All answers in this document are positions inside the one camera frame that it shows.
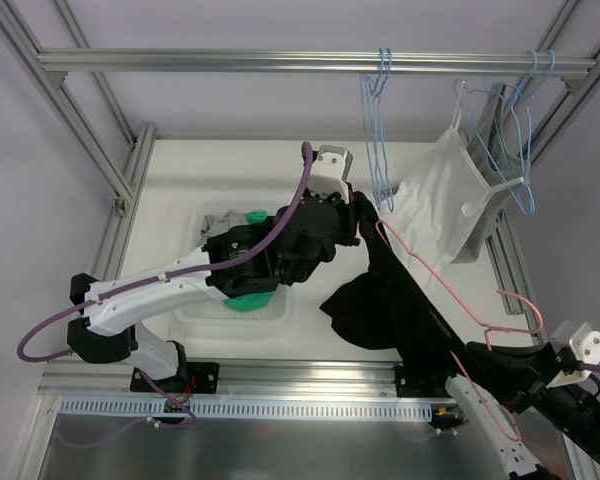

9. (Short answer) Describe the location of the pink wire hanger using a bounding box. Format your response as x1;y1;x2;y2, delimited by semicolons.
375;219;544;443

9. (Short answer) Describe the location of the blue wire hanger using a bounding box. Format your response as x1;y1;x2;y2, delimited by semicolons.
372;47;396;211
359;49;393;209

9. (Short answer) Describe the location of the black tank top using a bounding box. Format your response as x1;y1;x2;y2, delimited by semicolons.
320;192;488;389

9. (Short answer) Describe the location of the green tank top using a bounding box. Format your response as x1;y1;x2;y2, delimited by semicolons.
224;210;275;313

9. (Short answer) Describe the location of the light grey tank top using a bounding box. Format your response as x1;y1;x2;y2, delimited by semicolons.
198;210;249;246

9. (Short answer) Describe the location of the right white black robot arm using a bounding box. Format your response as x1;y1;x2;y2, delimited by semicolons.
426;342;600;479

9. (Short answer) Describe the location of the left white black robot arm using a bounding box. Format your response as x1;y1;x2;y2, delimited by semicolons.
67;193;359;391

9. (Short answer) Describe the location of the white tank top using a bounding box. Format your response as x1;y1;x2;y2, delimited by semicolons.
380;96;494;270

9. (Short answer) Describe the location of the dark grey tank top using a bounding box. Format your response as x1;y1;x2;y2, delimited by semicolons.
454;82;529;264

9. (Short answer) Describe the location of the blue hanger far right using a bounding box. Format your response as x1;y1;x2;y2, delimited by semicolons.
509;49;557;216

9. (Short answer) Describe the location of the white plastic basket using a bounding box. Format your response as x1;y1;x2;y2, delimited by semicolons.
173;196;292;340

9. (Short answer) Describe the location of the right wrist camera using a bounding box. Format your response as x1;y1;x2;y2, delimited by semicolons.
547;321;600;388

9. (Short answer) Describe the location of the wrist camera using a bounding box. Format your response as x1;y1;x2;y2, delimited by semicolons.
547;321;600;388
307;145;353;204

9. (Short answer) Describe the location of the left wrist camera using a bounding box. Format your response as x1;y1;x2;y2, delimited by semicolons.
307;145;353;204

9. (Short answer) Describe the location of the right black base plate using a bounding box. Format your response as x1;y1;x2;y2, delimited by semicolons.
394;365;450;398

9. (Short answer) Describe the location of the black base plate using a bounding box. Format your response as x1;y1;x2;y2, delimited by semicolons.
129;360;220;395
394;365;450;398

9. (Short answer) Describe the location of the aluminium front rail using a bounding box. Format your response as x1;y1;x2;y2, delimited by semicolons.
37;357;576;399

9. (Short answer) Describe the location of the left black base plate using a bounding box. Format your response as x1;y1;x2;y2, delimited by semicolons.
129;360;220;395

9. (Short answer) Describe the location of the left aluminium frame post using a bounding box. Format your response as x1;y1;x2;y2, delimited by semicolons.
0;1;157;280

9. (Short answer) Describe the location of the aluminium hanging rail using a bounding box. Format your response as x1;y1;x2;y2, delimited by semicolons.
36;46;599;77

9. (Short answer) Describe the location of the white slotted cable duct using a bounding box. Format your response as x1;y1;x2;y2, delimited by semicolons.
59;396;433;423

